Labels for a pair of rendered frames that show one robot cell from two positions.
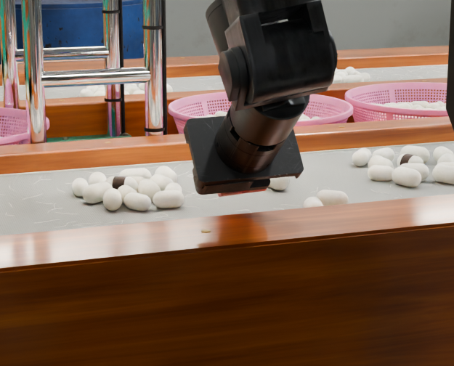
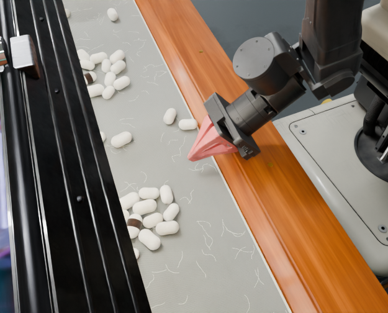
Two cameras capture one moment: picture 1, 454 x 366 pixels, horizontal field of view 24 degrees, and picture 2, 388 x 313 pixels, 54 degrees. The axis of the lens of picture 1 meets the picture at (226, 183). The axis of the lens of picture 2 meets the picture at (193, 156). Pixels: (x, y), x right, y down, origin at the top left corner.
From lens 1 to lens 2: 1.12 m
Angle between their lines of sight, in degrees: 80
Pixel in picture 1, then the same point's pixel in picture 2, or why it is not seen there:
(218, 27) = (276, 74)
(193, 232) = (272, 170)
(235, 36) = (342, 64)
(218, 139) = (251, 129)
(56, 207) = (163, 269)
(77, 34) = not seen: outside the picture
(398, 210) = (220, 89)
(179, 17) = not seen: outside the picture
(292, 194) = (138, 135)
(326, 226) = not seen: hidden behind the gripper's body
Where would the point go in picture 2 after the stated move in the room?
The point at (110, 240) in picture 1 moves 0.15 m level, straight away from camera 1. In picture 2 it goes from (296, 208) to (195, 221)
